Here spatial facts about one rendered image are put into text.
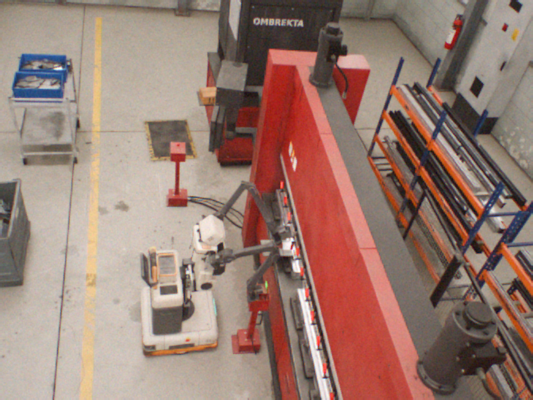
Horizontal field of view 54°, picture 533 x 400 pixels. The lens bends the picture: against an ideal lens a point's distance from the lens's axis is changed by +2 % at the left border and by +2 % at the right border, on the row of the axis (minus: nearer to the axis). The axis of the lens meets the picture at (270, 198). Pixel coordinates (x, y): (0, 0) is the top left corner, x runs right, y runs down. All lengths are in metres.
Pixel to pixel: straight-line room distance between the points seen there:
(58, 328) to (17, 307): 0.46
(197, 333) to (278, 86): 2.27
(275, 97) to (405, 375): 2.78
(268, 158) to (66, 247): 2.36
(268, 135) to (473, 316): 3.03
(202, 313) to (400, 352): 2.70
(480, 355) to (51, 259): 4.51
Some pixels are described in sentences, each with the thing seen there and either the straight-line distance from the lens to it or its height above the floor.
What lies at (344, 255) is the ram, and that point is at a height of 2.05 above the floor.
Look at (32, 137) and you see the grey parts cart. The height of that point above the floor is 0.33.
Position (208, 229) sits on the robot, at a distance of 4.10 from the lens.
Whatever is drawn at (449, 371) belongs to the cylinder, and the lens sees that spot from 2.42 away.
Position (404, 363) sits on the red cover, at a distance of 2.54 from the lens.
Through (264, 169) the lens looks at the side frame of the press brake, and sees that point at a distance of 5.02.
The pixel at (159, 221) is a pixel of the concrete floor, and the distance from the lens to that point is 6.07.
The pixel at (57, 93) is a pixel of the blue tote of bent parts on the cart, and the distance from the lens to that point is 6.41.
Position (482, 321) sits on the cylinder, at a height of 2.77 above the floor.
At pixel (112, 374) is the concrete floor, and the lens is 4.97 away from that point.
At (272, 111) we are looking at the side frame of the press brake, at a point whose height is 1.84.
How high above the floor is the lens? 4.32
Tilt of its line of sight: 42 degrees down
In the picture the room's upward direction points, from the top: 11 degrees clockwise
